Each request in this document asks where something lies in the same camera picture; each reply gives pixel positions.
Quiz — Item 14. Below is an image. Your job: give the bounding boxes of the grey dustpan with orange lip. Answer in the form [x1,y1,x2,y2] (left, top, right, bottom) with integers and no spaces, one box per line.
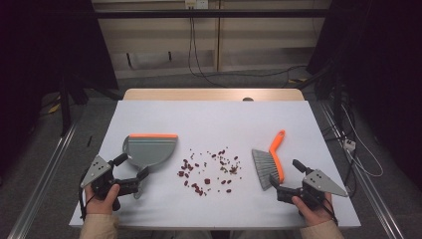
[121,132,179,200]

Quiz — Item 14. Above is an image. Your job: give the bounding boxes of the person's left hand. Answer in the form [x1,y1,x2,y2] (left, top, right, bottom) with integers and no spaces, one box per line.
[84,183,121,216]

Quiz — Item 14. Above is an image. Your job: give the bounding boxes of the aluminium floor rail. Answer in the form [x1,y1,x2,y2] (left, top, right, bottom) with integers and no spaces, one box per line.
[7,122,80,239]
[318,101,406,239]

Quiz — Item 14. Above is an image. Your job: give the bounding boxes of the wooden table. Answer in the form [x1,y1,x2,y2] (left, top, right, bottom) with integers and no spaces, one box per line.
[122,88,306,103]

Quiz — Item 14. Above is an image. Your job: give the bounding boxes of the black metal bar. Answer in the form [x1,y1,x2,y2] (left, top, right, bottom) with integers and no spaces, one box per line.
[94,9,332,20]

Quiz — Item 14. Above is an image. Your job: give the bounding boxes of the person's right hand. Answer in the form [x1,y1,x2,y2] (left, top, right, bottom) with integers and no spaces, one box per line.
[292,192,336,228]

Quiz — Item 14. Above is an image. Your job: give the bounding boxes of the person's grey trousers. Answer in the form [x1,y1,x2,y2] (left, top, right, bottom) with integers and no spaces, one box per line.
[145,229,277,239]

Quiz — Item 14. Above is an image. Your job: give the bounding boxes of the red beans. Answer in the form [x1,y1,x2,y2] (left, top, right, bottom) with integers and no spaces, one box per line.
[176,145,243,197]

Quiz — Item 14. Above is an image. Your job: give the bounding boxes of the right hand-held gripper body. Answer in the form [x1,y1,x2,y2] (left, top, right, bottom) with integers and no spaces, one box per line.
[276,168,349,217]

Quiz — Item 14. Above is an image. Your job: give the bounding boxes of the hand-held gripper black cable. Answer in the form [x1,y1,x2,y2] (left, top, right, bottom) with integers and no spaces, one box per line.
[78,167,98,222]
[317,195,339,227]

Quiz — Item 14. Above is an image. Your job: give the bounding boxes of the orange brush with grey bristles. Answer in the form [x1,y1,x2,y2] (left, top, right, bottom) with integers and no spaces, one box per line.
[251,129,287,191]

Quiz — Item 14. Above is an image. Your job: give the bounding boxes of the black floor cable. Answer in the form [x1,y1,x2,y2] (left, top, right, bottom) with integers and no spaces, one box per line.
[198,65,309,80]

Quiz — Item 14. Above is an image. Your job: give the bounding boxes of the beige wall cabinet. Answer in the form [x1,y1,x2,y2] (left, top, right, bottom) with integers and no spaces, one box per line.
[91,0,332,81]

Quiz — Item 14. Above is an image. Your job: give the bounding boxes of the bundle of black cables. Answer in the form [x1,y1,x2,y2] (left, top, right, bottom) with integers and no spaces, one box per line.
[313,64,357,197]

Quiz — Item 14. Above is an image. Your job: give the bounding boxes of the left hand-held gripper black cable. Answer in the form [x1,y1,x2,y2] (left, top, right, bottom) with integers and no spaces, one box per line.
[78,167,98,222]

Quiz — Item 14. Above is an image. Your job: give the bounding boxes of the white wall socket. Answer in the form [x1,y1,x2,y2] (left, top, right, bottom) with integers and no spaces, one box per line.
[184,0,209,10]

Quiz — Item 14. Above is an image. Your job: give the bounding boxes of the black hanging cable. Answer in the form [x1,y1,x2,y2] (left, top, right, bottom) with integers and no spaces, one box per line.
[187,16,228,89]

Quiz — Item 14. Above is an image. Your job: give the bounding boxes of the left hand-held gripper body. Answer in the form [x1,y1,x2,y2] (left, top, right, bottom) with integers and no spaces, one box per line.
[79,154,140,212]

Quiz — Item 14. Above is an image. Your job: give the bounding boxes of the white cable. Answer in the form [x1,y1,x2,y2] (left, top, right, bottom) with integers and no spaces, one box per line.
[340,104,385,178]

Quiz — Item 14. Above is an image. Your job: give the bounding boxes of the right hand-held gripper black cable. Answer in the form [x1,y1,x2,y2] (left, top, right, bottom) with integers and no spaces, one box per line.
[317,195,339,227]

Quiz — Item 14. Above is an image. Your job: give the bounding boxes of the black metal stand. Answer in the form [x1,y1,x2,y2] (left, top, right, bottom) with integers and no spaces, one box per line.
[59,75,92,137]

